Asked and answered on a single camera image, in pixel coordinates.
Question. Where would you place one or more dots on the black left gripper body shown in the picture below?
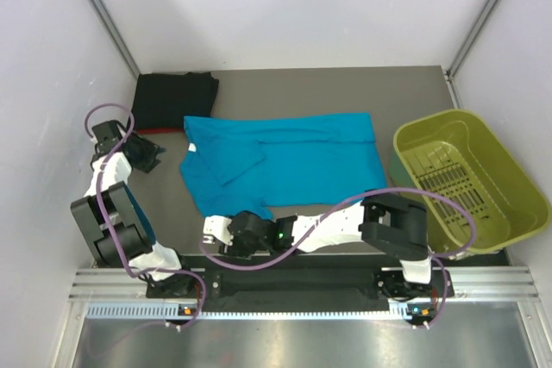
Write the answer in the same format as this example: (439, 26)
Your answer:
(144, 151)

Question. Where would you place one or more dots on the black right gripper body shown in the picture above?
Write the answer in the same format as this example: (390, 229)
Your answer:
(242, 248)

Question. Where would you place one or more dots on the blue t-shirt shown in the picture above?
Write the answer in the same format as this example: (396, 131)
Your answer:
(231, 166)

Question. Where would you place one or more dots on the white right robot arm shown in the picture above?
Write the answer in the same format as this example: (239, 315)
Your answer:
(393, 224)

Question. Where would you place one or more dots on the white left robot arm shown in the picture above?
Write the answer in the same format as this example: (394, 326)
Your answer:
(108, 215)

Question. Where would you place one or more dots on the folded red t-shirt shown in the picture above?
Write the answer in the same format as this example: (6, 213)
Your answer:
(148, 131)

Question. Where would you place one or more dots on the folded black t-shirt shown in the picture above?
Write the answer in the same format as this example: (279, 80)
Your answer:
(163, 100)

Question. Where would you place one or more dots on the green plastic laundry basket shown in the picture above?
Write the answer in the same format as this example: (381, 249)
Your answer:
(455, 154)

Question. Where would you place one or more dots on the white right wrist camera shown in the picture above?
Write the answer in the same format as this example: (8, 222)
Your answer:
(216, 228)

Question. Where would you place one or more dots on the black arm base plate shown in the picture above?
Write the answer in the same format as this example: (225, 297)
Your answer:
(303, 284)

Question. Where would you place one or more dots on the left aluminium corner post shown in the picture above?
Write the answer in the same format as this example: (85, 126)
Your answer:
(115, 36)

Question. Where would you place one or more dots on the aluminium corner post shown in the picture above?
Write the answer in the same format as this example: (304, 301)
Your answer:
(115, 36)
(471, 38)

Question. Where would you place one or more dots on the aluminium front frame rail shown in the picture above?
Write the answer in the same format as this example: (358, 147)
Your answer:
(111, 295)

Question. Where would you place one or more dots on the right aluminium corner post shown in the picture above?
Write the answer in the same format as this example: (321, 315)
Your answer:
(471, 38)

